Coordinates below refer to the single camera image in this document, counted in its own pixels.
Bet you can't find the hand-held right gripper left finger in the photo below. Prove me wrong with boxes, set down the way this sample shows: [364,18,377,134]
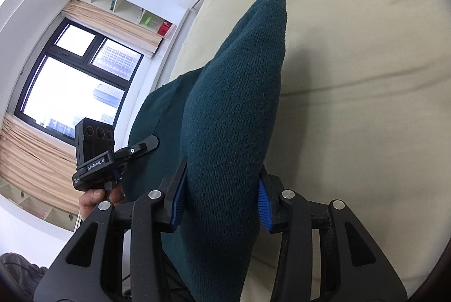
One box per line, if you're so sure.
[33,156,189,302]

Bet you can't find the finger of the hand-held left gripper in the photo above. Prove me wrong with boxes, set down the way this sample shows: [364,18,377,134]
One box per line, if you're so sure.
[114,134,159,162]

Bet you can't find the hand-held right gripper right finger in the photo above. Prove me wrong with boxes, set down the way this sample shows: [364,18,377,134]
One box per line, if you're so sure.
[258,167,408,302]

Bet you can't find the dark green knit sweater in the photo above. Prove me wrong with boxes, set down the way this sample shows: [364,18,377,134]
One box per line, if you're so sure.
[125,0,288,302]

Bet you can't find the person's left hand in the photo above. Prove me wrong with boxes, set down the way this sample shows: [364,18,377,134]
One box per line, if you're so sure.
[78,182,126,220]

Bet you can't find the beige curtain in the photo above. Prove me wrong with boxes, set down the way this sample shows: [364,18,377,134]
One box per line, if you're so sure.
[61,0,163,58]
[0,113,84,215]

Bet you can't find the black framed window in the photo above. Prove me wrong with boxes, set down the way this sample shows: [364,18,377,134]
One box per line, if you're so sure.
[8,16,145,142]

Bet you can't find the white window ledge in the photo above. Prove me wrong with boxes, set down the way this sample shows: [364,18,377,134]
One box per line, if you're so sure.
[116,8,198,147]

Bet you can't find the red box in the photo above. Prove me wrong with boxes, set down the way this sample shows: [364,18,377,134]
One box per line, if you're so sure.
[156,21,174,37]

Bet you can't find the person's dark pants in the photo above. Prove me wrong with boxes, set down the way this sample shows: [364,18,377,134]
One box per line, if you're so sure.
[0,252,49,293]

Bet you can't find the beige bed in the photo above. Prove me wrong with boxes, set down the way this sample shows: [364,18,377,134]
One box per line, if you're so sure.
[154,0,451,302]

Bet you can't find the white wall shelf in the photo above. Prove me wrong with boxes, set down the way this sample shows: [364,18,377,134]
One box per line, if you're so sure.
[68,0,177,39]

